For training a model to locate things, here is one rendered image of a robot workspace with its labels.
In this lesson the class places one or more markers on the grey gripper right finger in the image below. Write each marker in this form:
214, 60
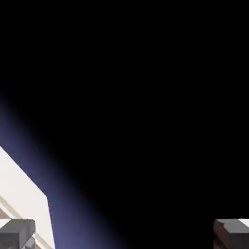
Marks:
233, 233

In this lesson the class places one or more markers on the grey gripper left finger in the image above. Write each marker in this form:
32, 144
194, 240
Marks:
16, 232

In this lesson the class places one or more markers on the white cabinet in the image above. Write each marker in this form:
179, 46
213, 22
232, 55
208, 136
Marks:
21, 194

